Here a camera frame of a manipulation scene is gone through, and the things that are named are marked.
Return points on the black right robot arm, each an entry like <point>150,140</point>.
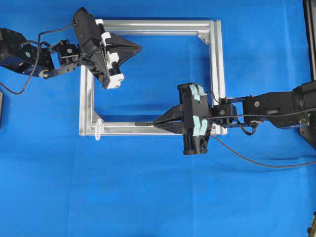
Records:
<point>288,109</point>

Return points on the yellow object bottom right corner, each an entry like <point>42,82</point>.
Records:
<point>312,228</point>

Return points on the white string loop clip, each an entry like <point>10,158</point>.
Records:
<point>98,129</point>

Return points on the dark plate left edge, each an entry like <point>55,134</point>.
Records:
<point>1,106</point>

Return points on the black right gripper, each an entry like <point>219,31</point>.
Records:
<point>189,118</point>

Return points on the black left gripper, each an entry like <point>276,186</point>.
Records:
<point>95,52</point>

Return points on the silver aluminium extrusion frame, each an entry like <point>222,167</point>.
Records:
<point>209,31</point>

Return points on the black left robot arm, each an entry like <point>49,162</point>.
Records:
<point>38,58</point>

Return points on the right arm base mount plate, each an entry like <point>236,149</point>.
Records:
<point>309,134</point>

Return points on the black vertical rail right edge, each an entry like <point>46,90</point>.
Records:
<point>310,21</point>

